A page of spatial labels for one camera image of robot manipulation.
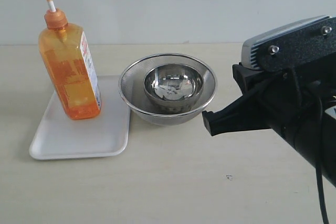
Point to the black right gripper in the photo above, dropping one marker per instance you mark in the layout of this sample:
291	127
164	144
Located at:
269	99

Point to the orange pump soap bottle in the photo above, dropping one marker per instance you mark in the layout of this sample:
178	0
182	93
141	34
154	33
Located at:
66	55

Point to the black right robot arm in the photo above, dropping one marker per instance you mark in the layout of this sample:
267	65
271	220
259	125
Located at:
312	134

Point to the small stainless steel bowl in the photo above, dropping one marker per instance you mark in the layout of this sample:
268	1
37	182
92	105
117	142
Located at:
173	85

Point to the steel mesh colander bowl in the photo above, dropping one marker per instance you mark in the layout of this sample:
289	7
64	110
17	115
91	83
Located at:
132	93

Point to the white rectangular plastic tray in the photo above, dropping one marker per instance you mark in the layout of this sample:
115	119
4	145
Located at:
59	137

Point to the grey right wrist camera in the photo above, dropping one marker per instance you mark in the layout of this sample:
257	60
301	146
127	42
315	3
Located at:
291	45

